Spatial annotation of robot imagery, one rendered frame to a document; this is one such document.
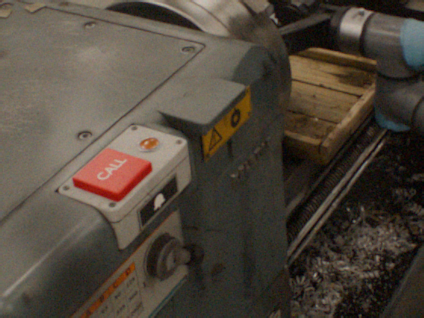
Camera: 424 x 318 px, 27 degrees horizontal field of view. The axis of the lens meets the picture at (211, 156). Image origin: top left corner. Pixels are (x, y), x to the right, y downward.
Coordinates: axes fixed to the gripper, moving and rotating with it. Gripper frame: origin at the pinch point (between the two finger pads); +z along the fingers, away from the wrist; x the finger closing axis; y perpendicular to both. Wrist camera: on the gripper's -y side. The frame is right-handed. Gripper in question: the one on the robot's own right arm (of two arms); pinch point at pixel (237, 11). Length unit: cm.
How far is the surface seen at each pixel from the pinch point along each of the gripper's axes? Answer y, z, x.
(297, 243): -15.7, -19.9, -33.9
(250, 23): -19.3, -15.3, 10.3
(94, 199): -68, -28, 17
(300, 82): 11.6, -5.8, -19.7
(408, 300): 49, -17, -108
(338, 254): 1, -19, -50
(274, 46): -17.5, -18.0, 6.2
